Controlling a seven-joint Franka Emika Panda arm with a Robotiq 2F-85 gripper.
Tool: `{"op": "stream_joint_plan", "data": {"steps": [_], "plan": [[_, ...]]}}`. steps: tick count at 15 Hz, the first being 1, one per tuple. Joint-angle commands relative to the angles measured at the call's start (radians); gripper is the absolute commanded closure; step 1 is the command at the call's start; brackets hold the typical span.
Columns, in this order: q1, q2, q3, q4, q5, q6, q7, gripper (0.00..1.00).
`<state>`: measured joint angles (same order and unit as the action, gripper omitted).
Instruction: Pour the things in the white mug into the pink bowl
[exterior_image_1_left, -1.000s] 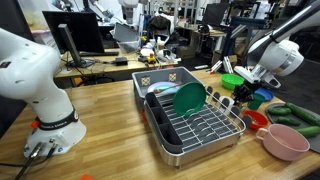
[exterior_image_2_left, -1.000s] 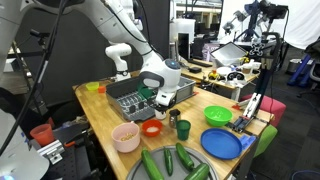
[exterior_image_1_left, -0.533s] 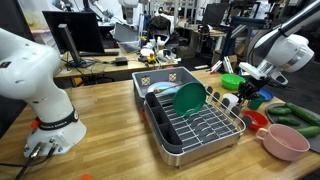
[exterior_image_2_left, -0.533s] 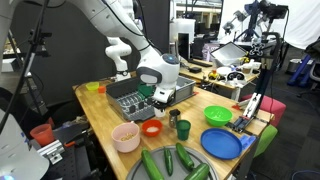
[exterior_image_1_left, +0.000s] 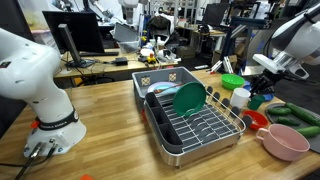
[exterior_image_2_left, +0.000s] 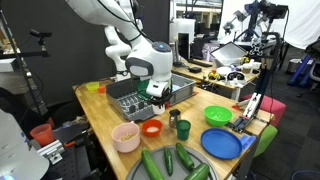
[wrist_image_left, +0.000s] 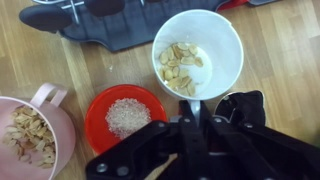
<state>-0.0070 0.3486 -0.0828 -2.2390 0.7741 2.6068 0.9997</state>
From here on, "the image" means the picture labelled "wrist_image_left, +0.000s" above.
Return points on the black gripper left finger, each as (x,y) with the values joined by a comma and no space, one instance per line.
(160,140)

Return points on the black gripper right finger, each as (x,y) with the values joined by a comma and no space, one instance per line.
(246,110)

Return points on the sliced nuts heap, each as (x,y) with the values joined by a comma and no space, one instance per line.
(28,133)
(178,66)

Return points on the white mug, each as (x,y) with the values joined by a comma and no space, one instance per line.
(220,36)

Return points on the small red bowl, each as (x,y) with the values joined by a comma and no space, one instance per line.
(98,116)

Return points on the stainless steel cup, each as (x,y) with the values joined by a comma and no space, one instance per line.
(220,105)

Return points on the white rice heap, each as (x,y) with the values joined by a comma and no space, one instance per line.
(128,116)

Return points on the small red plastic piece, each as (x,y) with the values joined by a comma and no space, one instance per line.
(233,4)

